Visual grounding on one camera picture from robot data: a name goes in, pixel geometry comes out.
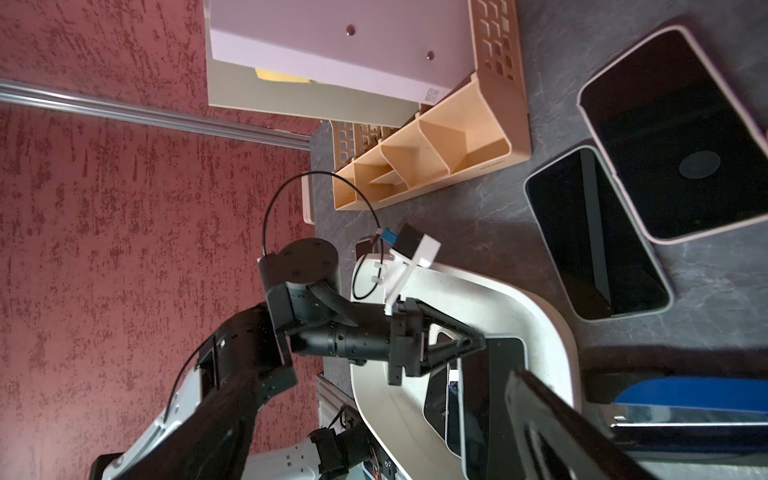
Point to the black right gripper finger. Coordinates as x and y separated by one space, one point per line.
556 442

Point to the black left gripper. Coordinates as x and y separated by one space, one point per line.
371 335

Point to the white plastic storage tray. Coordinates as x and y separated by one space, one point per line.
394 414

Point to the white case phone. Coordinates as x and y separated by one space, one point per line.
488 443
607 269

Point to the large pink case phone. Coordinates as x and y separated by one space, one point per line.
681 147

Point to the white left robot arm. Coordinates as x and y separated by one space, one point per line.
207 426

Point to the beige plastic file organizer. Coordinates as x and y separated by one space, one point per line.
480 128

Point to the yellow paper sheet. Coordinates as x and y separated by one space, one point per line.
266 75

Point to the grey cardboard folder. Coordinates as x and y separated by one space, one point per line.
238 87

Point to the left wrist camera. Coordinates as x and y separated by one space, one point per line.
409 248

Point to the aluminium left corner post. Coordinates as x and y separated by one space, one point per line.
23 94

